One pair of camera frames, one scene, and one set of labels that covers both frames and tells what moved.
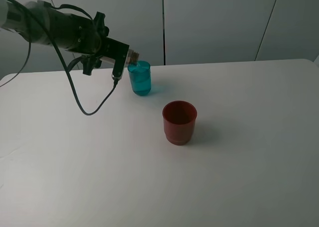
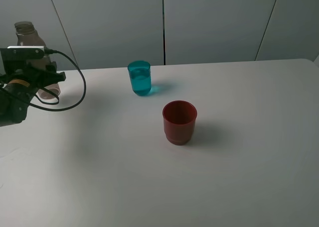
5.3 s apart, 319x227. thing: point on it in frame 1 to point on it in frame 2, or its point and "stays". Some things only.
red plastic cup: [179, 119] stays
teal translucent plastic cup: [140, 74] stays
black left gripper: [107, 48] to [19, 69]
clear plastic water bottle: [132, 57] to [27, 36]
